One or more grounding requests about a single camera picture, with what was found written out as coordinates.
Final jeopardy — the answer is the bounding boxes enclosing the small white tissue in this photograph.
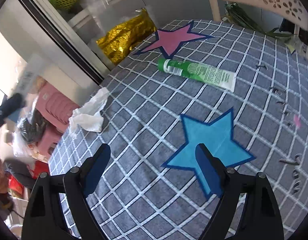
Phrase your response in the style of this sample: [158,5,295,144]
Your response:
[69,87,110,137]

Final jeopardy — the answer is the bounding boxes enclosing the green hand cream tube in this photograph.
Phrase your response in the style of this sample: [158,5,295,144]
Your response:
[158,59,237,92]

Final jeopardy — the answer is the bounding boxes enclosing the pink plastic stool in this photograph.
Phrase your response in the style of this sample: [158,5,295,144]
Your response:
[35,82,79,158]

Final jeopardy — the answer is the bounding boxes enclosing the grey checked star tablecloth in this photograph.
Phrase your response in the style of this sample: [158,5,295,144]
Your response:
[49,20,308,239]

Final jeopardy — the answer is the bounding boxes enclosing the green leek stalks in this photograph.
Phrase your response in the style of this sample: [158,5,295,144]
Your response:
[225,3,293,39]

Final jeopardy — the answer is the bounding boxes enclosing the gold foil bag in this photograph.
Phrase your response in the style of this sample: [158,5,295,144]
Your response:
[96,8,157,66]

